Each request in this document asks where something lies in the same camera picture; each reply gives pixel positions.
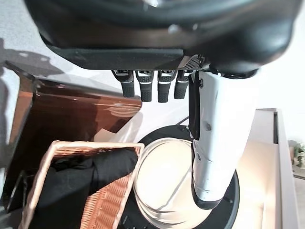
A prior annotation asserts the small green potted plant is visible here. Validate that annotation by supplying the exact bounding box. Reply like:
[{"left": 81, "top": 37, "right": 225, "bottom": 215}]
[{"left": 289, "top": 140, "right": 305, "bottom": 169}]

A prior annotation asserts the white shelf cabinet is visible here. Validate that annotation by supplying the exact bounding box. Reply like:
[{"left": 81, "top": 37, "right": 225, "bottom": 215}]
[{"left": 224, "top": 108, "right": 297, "bottom": 229}]

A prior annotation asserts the woven wicker laundry basket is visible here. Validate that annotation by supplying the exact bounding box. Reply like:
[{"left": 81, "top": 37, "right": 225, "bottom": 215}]
[{"left": 18, "top": 140, "right": 145, "bottom": 229}]

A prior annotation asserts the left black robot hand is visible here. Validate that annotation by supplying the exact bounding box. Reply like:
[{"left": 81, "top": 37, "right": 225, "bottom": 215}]
[{"left": 23, "top": 0, "right": 298, "bottom": 210}]

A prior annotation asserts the brown acrylic stool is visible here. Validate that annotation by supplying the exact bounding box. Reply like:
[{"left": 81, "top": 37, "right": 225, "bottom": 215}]
[{"left": 0, "top": 61, "right": 143, "bottom": 213}]

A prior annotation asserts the black garment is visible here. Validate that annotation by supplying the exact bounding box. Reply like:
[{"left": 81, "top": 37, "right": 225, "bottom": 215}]
[{"left": 27, "top": 146, "right": 139, "bottom": 229}]

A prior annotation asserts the round washing machine door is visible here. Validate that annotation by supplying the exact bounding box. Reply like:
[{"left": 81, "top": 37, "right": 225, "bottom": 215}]
[{"left": 119, "top": 125, "right": 241, "bottom": 229}]

